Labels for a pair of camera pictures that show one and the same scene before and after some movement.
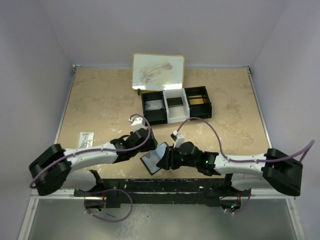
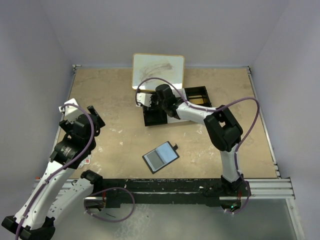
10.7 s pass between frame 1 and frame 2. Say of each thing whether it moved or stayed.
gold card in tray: stayed
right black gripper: moved
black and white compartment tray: stayed
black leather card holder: stayed
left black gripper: moved
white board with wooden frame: stayed
